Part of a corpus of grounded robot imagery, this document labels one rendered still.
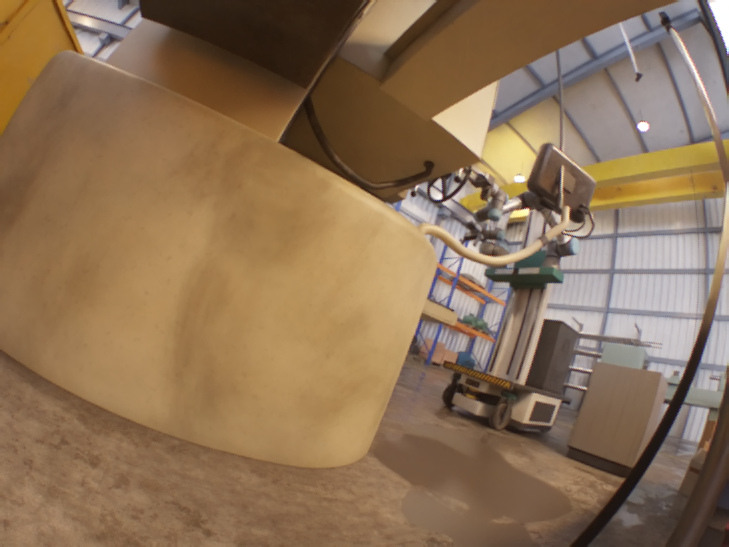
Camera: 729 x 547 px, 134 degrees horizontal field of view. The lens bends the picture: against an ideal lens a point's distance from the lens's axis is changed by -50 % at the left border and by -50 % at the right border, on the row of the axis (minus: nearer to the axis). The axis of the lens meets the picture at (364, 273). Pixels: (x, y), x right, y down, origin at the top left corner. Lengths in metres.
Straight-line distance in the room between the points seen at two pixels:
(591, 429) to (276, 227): 1.76
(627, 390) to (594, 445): 0.33
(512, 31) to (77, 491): 1.09
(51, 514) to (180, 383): 0.34
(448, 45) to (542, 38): 0.24
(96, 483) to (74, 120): 0.60
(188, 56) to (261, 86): 0.21
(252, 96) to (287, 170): 0.25
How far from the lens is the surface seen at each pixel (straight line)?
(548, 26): 0.79
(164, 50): 0.87
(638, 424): 1.82
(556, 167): 1.40
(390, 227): 0.66
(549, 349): 2.40
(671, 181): 9.80
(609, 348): 6.26
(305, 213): 0.59
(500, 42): 0.83
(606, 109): 10.51
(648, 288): 10.59
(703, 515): 0.87
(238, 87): 0.78
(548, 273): 2.17
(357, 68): 1.06
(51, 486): 0.47
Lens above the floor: 0.33
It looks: 10 degrees up
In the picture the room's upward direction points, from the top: 21 degrees clockwise
